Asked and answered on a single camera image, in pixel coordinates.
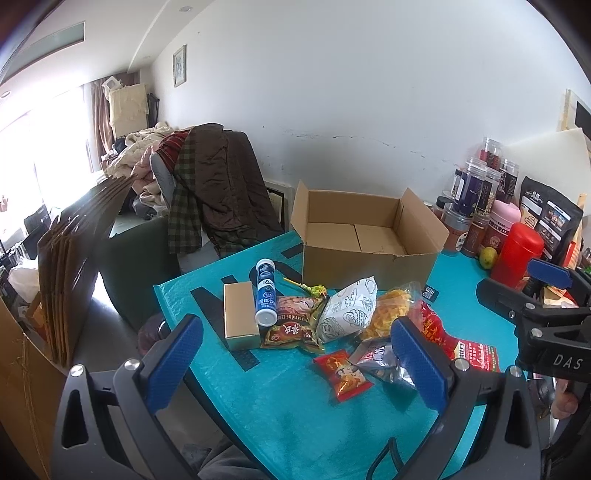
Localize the silver purple snack packet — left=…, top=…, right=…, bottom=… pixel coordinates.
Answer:
left=349, top=339, right=415, bottom=389

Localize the large red snack bag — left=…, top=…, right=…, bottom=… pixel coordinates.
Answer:
left=408, top=302, right=500, bottom=372

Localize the waffle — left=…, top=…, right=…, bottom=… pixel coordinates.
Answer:
left=359, top=282, right=424, bottom=341

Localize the small red snack packet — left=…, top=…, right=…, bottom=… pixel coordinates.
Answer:
left=314, top=350, right=374, bottom=402

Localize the small tan cardboard box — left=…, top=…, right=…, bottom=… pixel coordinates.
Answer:
left=223, top=282, right=260, bottom=351

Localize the white patterned bread bag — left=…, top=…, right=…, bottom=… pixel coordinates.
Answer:
left=315, top=276, right=378, bottom=343

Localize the blue white tablet tube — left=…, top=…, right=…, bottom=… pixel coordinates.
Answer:
left=254, top=259, right=277, bottom=328

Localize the yellow green lollipop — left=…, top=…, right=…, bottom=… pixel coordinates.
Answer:
left=283, top=277, right=329, bottom=298

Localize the cereal snack bag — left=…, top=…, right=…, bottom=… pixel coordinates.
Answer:
left=260, top=296, right=327, bottom=354

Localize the person's right hand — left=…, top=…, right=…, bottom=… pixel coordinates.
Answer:
left=551, top=379, right=578, bottom=420

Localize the red plastic canister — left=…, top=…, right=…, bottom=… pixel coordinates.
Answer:
left=490, top=223, right=544, bottom=291

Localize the black coffee pouch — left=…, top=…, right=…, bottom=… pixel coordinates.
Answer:
left=519, top=176, right=583, bottom=265

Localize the yellow green lemon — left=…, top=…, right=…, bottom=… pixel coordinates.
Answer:
left=479, top=247, right=498, bottom=270

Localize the brown spice jar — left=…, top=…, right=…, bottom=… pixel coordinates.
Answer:
left=462, top=214, right=490, bottom=258

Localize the pink lidded jar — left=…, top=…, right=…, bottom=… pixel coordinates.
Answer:
left=481, top=200, right=521, bottom=253

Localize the brown powder jar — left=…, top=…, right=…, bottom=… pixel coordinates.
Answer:
left=441, top=203, right=472, bottom=253

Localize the dark blue label jar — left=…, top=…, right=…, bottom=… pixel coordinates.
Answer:
left=454, top=158, right=487, bottom=217

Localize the teal bubble table mat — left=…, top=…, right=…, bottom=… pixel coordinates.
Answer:
left=152, top=230, right=532, bottom=480

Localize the clear jar red label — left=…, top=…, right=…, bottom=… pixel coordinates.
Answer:
left=479, top=137, right=502, bottom=171

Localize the green plaid shirt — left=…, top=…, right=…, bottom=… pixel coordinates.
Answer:
left=166, top=128, right=202, bottom=254

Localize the stack of flat cardboard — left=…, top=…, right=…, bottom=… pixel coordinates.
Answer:
left=38, top=177, right=132, bottom=367

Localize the open cardboard box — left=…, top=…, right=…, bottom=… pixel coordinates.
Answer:
left=290, top=183, right=448, bottom=290

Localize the brown jacket on chair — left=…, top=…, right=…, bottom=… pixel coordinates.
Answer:
left=192, top=123, right=283, bottom=258

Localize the pile of laundry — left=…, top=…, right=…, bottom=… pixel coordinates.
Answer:
left=102, top=122, right=174, bottom=210

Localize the framed wall picture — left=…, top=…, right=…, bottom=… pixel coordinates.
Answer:
left=172, top=45, right=186, bottom=88

